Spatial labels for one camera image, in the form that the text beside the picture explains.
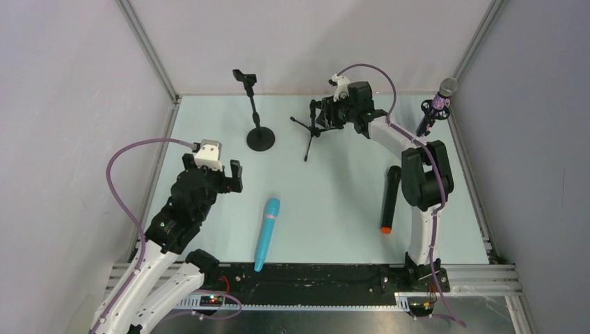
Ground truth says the small tripod clip stand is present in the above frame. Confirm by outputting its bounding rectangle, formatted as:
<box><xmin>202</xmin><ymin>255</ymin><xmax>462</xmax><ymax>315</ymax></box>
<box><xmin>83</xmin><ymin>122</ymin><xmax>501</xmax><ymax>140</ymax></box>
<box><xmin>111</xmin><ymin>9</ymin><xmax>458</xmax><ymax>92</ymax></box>
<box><xmin>289</xmin><ymin>101</ymin><xmax>344</xmax><ymax>162</ymax></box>

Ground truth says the blue microphone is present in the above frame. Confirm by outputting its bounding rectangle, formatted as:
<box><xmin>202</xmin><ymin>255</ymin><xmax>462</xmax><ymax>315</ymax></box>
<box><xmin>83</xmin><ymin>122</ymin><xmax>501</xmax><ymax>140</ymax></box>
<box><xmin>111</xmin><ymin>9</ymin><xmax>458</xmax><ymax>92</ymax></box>
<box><xmin>254</xmin><ymin>198</ymin><xmax>280</xmax><ymax>272</ymax></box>

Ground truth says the black microphone orange end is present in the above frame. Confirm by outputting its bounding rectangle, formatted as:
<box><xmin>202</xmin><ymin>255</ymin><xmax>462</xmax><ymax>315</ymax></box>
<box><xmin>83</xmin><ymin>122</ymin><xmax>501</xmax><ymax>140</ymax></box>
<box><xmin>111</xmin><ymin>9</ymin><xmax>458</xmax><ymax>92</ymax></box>
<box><xmin>380</xmin><ymin>166</ymin><xmax>401</xmax><ymax>234</ymax></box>

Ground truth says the purple glitter microphone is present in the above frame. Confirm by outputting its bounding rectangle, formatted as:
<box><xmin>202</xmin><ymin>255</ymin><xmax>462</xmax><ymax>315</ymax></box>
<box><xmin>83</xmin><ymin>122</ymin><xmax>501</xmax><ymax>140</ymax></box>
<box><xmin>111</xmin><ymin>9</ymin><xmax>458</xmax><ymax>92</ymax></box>
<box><xmin>432</xmin><ymin>77</ymin><xmax>459</xmax><ymax>101</ymax></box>

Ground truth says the tripod shock mount stand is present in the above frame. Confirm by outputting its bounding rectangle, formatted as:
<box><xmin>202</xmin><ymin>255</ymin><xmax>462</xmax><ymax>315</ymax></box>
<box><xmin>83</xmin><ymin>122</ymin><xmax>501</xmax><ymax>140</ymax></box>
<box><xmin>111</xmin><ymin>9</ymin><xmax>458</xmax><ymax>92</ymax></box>
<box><xmin>415</xmin><ymin>98</ymin><xmax>451</xmax><ymax>137</ymax></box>

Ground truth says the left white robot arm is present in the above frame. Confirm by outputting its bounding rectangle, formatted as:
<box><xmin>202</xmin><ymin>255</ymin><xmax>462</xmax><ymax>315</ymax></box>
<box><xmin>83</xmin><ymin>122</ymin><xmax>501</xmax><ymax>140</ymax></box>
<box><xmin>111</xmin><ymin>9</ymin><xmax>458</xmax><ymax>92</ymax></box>
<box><xmin>90</xmin><ymin>153</ymin><xmax>243</xmax><ymax>333</ymax></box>

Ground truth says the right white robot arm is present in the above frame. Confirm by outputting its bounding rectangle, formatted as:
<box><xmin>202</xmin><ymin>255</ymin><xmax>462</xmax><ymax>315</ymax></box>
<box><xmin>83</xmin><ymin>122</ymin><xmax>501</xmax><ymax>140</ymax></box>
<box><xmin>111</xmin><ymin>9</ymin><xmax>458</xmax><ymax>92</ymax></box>
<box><xmin>308</xmin><ymin>77</ymin><xmax>454</xmax><ymax>280</ymax></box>

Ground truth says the round base microphone stand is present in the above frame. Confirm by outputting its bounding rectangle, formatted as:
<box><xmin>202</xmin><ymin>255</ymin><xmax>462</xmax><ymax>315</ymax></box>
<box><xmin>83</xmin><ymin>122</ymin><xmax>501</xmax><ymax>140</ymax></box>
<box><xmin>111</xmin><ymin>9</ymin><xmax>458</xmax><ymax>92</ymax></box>
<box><xmin>232</xmin><ymin>69</ymin><xmax>276</xmax><ymax>152</ymax></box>

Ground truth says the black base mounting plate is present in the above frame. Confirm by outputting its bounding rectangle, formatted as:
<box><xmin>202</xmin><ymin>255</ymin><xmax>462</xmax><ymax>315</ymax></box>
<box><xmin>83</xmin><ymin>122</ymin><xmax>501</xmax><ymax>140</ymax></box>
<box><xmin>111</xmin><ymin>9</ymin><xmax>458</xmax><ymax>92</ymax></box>
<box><xmin>202</xmin><ymin>262</ymin><xmax>450</xmax><ymax>305</ymax></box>

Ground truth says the left electronics board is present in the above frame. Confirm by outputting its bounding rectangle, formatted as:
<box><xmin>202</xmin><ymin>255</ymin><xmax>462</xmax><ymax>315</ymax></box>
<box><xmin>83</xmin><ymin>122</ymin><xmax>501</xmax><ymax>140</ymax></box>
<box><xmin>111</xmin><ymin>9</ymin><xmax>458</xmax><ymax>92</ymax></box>
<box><xmin>199</xmin><ymin>294</ymin><xmax>224</xmax><ymax>308</ymax></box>

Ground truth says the electronics board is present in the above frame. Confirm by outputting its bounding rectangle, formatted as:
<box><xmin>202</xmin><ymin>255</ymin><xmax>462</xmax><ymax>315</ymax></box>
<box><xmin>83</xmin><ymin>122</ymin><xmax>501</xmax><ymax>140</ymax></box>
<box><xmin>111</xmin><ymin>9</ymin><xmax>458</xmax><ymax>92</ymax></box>
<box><xmin>199</xmin><ymin>294</ymin><xmax>224</xmax><ymax>308</ymax></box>
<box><xmin>408</xmin><ymin>300</ymin><xmax>436</xmax><ymax>318</ymax></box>

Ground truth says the right electronics board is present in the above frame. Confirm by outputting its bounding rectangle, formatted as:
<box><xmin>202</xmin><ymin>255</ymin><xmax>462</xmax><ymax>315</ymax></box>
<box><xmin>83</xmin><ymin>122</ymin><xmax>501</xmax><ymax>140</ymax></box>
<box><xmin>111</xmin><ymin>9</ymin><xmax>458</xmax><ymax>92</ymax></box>
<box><xmin>408</xmin><ymin>300</ymin><xmax>436</xmax><ymax>318</ymax></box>

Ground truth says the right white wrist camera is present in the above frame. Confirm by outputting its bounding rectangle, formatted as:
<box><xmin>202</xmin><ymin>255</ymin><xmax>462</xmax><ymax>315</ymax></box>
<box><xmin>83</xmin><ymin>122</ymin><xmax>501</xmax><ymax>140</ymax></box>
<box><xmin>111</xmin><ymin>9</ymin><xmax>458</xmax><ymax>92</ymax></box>
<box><xmin>328</xmin><ymin>74</ymin><xmax>351</xmax><ymax>102</ymax></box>

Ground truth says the grey slotted cable duct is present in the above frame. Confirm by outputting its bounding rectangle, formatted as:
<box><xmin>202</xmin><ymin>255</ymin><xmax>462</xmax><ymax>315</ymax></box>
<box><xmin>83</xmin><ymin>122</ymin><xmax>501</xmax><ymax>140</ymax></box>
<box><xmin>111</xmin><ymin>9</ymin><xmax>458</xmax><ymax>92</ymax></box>
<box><xmin>173</xmin><ymin>294</ymin><xmax>410</xmax><ymax>312</ymax></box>

